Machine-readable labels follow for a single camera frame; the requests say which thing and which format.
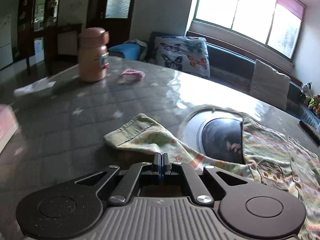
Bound colourful plush toys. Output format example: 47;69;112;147
308;94;320;118

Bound pink cartoon face bottle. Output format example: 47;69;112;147
78;27;109;82

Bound black white plush toy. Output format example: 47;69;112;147
302;82;312;97

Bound small pink toy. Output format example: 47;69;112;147
118;69;145;84

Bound round stove ring in table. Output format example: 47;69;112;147
180;106;245;164

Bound butterfly print pillow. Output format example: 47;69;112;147
154;36;210;77

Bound beige square cushion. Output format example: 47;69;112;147
249;60;291;111

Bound dark wooden door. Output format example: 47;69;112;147
86;0;135;47

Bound window with frame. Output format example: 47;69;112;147
194;0;303;60

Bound white refrigerator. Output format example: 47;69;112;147
0;15;13;69

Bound blue folded cloth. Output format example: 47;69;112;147
108;43;141;60

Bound white paper on table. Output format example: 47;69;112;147
13;77;56;98

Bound dark wooden cabinet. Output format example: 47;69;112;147
17;0;82;69

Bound colourful patterned children's garment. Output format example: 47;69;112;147
104;113;319;239

